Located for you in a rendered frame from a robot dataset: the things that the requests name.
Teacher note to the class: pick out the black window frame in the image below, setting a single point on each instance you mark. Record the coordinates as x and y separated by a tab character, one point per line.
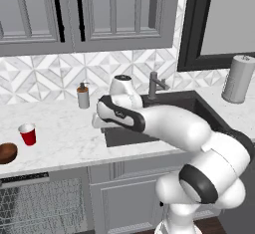
192	25

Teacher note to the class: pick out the grey cupboard door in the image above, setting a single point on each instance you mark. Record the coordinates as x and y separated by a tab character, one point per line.
30	15
126	12
126	204

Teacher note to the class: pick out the grey sink tap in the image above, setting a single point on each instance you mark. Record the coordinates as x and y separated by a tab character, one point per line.
153	84

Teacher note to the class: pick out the grey lower cupboard door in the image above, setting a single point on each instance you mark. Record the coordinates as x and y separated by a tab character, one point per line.
126	204

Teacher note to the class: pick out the white paper towel roll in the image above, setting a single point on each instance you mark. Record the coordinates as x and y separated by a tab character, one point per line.
237	78

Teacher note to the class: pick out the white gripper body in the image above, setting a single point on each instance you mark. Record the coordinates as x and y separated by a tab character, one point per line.
99	122

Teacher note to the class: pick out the brown wooden bowl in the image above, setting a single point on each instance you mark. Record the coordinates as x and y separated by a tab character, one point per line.
6	152

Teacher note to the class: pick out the dark sink basin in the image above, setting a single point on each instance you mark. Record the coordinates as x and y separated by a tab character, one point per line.
186	100

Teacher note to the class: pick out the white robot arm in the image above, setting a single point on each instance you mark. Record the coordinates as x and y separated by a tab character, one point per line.
186	131

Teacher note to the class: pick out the grey panel under sink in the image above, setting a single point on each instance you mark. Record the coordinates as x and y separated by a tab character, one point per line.
132	167

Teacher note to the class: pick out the grey upper cupboard door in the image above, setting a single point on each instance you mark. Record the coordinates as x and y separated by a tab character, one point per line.
30	15
126	12

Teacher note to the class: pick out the soap dispenser with brown top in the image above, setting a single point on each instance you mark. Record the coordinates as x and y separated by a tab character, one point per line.
83	98

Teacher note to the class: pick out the red plastic cup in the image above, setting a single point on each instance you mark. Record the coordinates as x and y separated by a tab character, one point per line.
28	136

